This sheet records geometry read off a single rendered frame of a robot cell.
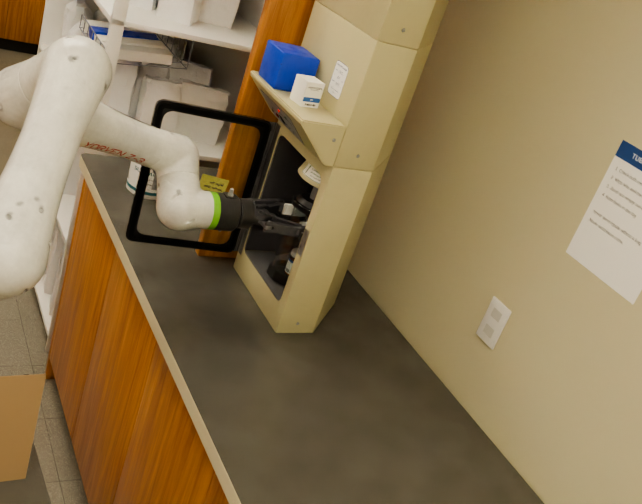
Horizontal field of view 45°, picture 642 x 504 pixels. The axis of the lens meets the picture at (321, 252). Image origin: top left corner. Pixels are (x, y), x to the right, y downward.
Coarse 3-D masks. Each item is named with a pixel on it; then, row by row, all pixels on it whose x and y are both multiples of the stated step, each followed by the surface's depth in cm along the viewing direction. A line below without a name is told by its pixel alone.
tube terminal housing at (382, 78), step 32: (320, 32) 188; (352, 32) 176; (320, 64) 188; (352, 64) 175; (384, 64) 172; (416, 64) 180; (352, 96) 175; (384, 96) 176; (352, 128) 177; (384, 128) 181; (352, 160) 182; (384, 160) 197; (320, 192) 184; (352, 192) 187; (320, 224) 187; (352, 224) 192; (320, 256) 193; (256, 288) 210; (288, 288) 195; (320, 288) 198; (288, 320) 200; (320, 320) 210
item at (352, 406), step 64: (128, 192) 245; (128, 256) 210; (192, 256) 221; (192, 320) 193; (256, 320) 202; (384, 320) 224; (192, 384) 171; (256, 384) 178; (320, 384) 186; (384, 384) 195; (256, 448) 159; (320, 448) 166; (384, 448) 173; (448, 448) 180
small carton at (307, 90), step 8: (296, 80) 180; (304, 80) 177; (312, 80) 179; (296, 88) 180; (304, 88) 177; (312, 88) 178; (320, 88) 179; (296, 96) 180; (304, 96) 178; (312, 96) 179; (320, 96) 180; (304, 104) 179; (312, 104) 180
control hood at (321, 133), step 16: (256, 80) 191; (272, 96) 183; (288, 96) 183; (272, 112) 201; (288, 112) 177; (304, 112) 176; (320, 112) 180; (304, 128) 172; (320, 128) 173; (336, 128) 175; (304, 144) 185; (320, 144) 175; (336, 144) 177; (320, 160) 178
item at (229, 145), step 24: (168, 120) 194; (192, 120) 196; (216, 120) 198; (216, 144) 201; (240, 144) 203; (216, 168) 205; (240, 168) 207; (240, 192) 211; (144, 216) 205; (192, 240) 214; (216, 240) 216
